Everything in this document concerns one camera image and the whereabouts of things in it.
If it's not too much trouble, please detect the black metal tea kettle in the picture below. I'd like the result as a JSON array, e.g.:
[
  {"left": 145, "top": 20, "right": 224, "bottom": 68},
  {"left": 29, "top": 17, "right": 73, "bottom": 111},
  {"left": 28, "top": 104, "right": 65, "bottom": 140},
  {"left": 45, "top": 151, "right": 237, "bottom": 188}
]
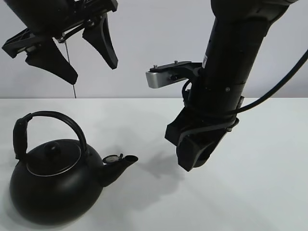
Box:
[{"left": 9, "top": 111, "right": 138, "bottom": 225}]

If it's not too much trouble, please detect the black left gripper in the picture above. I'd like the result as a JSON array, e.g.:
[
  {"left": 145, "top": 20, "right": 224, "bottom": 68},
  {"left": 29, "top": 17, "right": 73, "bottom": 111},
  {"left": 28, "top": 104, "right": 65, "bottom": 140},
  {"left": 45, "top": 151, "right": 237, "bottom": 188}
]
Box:
[{"left": 2, "top": 0, "right": 118, "bottom": 84}]

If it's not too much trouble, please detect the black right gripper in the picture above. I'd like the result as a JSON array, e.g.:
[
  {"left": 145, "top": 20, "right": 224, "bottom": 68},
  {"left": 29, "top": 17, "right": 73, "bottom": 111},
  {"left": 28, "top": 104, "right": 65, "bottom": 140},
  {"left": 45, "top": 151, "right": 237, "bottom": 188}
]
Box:
[{"left": 165, "top": 82, "right": 244, "bottom": 172}]

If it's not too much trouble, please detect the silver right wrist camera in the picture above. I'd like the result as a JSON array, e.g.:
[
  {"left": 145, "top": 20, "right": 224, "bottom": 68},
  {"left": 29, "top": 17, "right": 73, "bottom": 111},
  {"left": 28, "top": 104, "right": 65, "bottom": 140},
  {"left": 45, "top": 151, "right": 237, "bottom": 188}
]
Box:
[{"left": 146, "top": 61, "right": 202, "bottom": 89}]

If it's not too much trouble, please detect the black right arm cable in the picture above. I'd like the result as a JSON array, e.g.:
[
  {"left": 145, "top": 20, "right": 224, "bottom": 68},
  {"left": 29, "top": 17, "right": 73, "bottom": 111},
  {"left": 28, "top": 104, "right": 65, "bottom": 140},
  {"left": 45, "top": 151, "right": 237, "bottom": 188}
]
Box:
[{"left": 180, "top": 48, "right": 308, "bottom": 145}]

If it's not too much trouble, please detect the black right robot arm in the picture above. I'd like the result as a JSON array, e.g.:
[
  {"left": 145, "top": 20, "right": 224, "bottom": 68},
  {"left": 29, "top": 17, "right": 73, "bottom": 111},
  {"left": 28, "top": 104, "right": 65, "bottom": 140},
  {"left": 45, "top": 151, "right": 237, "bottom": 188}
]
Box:
[{"left": 165, "top": 0, "right": 292, "bottom": 171}]

